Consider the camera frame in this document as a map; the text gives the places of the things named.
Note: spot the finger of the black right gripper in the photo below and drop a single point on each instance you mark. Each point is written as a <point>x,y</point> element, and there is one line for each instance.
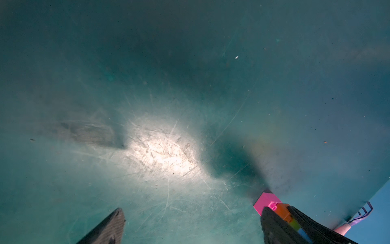
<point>318,233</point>

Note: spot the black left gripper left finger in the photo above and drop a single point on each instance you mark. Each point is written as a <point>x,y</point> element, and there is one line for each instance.
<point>109,231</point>

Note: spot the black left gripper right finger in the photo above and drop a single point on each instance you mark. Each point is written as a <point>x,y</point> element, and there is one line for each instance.
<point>278,231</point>

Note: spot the orange lego brick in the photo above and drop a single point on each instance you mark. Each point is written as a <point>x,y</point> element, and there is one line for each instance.
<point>283,212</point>

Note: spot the large magenta lego brick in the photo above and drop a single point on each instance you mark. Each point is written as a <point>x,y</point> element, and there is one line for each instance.
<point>266,199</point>

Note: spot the dark blue lego brick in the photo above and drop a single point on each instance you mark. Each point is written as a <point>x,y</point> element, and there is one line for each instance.
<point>304,235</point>

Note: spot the lime green lego brick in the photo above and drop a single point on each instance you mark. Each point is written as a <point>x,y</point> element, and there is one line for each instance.
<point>295,225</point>

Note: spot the purple pink toy rake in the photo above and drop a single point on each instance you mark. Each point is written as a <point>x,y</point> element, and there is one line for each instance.
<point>361,215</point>

